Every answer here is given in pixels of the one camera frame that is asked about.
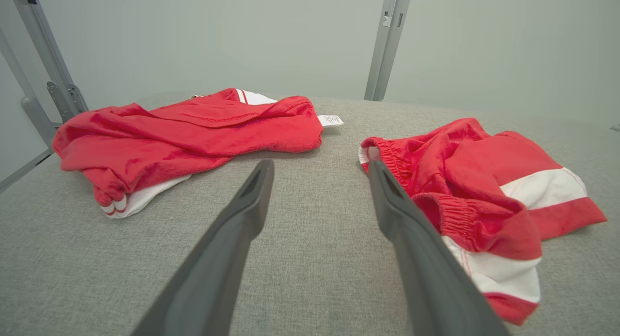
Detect grey partition frame with bracket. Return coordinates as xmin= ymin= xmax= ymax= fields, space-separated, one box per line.
xmin=7 ymin=0 xmax=89 ymax=124

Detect red shorts with white stripes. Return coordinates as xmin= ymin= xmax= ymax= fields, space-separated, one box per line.
xmin=358 ymin=117 xmax=607 ymax=326

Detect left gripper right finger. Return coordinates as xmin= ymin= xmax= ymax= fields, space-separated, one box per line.
xmin=368 ymin=159 xmax=509 ymax=336

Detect grey partition post with foot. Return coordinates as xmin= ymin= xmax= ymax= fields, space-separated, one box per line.
xmin=363 ymin=0 xmax=402 ymax=101
xmin=373 ymin=0 xmax=415 ymax=102

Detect grey partition frame with rail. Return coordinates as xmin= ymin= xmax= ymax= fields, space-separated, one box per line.
xmin=0 ymin=29 xmax=58 ymax=195

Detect red shirt with white trim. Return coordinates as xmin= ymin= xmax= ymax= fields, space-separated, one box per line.
xmin=52 ymin=88 xmax=344 ymax=219

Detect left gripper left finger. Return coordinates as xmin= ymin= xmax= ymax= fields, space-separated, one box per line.
xmin=131 ymin=159 xmax=275 ymax=336

